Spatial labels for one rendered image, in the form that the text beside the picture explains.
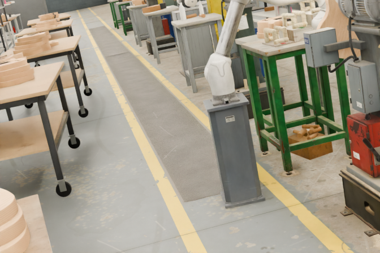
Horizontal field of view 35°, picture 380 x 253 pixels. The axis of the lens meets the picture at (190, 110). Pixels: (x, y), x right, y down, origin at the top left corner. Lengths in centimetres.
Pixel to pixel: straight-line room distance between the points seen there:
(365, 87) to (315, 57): 33
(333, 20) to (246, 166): 111
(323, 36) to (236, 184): 119
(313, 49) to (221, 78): 72
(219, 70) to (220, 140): 46
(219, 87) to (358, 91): 98
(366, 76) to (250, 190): 121
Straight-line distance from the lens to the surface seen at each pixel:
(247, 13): 607
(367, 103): 338
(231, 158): 399
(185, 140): 573
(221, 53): 410
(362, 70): 334
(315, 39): 346
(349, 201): 380
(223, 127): 392
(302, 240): 355
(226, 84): 391
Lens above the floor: 163
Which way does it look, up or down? 14 degrees down
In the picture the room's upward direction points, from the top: 11 degrees counter-clockwise
